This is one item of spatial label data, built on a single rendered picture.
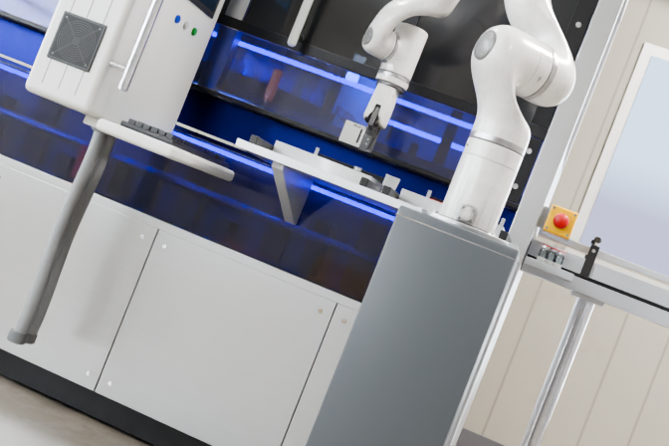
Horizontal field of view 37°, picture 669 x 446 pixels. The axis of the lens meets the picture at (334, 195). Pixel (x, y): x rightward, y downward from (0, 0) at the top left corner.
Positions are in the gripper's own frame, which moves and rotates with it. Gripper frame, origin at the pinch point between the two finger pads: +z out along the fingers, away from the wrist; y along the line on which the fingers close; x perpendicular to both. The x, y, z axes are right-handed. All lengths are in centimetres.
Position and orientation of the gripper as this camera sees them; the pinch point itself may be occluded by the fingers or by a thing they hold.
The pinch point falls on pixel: (367, 143)
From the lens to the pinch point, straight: 254.5
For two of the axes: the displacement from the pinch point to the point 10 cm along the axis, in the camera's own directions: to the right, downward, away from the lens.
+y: -1.9, -0.9, -9.8
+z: -3.7, 9.3, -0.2
